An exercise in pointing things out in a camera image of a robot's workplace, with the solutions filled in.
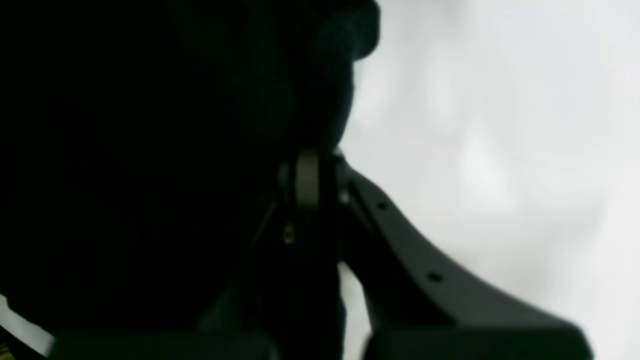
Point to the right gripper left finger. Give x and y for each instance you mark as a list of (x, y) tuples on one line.
[(284, 301)]

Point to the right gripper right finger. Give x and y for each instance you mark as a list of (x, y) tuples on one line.
[(422, 305)]

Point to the black graphic t-shirt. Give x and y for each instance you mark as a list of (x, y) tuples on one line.
[(141, 144)]

